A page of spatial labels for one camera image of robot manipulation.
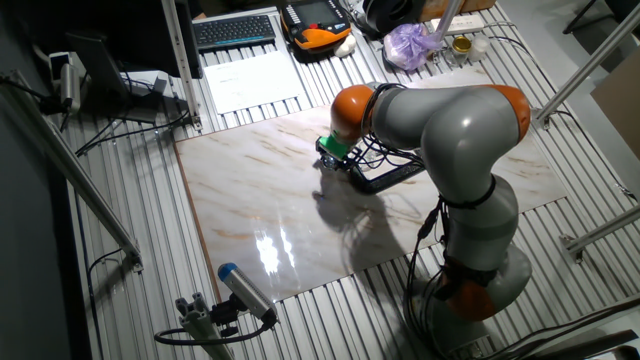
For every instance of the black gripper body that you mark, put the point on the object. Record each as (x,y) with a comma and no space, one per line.
(345,159)

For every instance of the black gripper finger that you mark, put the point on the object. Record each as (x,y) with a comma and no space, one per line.
(325,161)
(340,165)

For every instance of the silver metal jar lid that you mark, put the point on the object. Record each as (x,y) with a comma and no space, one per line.
(329,161)

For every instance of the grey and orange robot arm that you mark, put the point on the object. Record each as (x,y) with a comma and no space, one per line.
(460,140)

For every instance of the small clear glass jar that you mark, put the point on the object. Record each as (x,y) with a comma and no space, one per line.
(369,157)

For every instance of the jar with yellow lid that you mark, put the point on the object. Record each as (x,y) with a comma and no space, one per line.
(461,45)

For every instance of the black C-clamp with steel screw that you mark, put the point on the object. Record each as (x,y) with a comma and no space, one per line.
(395,177)

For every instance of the marble pattern board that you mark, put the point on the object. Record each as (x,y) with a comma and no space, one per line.
(275,200)

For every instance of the white printed paper sheet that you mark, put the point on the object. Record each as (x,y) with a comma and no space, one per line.
(250,82)

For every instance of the small white rounded object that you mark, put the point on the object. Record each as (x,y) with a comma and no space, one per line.
(346,46)

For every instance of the orange and black teach pendant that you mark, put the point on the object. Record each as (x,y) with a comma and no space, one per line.
(320,37)

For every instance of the purple plastic bag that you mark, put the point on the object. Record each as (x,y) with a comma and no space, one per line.
(410,45)

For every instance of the large black round object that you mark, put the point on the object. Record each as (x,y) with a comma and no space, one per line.
(390,12)

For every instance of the black computer keyboard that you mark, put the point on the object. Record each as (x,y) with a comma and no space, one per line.
(232,32)

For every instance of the white plastic cup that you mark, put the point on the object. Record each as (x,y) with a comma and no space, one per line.
(480,47)

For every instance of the white power strip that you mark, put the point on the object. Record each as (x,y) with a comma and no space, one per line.
(470,22)

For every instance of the grey desktop device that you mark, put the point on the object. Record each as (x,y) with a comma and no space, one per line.
(147,87)

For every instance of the brown cardboard box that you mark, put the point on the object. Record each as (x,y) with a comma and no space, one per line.
(480,4)

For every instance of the black computer monitor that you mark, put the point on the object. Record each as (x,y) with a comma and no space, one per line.
(145,35)

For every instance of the black monitor stand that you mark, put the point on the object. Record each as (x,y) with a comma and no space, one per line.
(97,65)

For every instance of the long slanted aluminium beam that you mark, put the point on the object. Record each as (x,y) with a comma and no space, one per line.
(75,170)

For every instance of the brown cardboard panel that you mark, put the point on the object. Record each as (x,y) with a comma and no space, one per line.
(622,110)

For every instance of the silver camera with blue end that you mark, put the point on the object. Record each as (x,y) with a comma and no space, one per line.
(245,290)

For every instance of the silver upright post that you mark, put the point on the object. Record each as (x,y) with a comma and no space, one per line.
(450,17)

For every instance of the aluminium upright frame post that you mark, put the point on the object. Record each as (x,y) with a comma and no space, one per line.
(180,60)

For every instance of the black camera ball mount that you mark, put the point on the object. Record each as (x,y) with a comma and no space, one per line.
(225,315)

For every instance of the short aluminium profile post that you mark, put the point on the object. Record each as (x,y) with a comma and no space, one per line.
(200,325)

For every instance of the slanted aluminium frame beam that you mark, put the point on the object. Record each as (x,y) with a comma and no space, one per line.
(590,65)

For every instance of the silver camera on bracket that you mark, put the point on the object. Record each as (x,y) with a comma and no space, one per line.
(70,85)

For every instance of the aluminium beam with bracket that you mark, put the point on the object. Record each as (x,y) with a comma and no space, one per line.
(605,230)

